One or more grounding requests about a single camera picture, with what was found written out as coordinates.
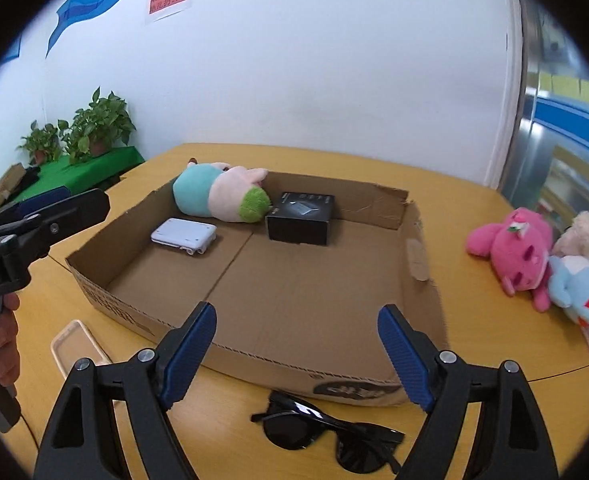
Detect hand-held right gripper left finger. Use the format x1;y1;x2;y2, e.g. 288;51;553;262
33;301;218;480

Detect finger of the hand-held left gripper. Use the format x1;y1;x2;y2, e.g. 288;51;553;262
4;188;110;271
0;187;70;241

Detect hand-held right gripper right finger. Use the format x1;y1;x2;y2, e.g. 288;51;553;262
377;304;559;480

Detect white handheld device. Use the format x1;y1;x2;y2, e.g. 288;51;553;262
150;218;218;257

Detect large cardboard box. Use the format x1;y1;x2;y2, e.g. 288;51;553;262
65;170;450;408

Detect black sunglasses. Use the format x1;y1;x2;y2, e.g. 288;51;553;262
250;391;406;475

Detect teal and pink plush toy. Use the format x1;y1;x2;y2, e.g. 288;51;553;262
172;160;274;223

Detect black box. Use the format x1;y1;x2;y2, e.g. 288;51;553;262
265;191;337;247

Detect person's left hand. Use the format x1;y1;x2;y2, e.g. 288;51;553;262
0;291;22;387

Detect small cardboard box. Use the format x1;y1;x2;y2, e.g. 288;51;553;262
0;162;28;211

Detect green tablecloth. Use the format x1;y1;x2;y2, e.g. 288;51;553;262
4;146;146;206

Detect small potted plant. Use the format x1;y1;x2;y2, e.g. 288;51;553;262
17;121;64;166

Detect wooden desk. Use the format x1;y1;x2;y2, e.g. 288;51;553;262
0;142;589;480

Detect large potted plant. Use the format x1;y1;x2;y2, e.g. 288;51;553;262
57;86;138;165

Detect clear phone case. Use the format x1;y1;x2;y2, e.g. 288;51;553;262
50;319;125;405

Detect blue elephant plush toy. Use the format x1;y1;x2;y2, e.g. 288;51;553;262
547;255;589;328

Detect beige plush toy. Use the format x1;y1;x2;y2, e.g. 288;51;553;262
552;196;589;366

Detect metal framed door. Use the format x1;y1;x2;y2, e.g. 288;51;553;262
495;0;589;271

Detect yellow notes strip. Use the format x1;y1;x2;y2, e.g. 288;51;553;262
539;72;589;103

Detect blue wall decoration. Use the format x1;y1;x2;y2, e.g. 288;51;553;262
2;0;175;61

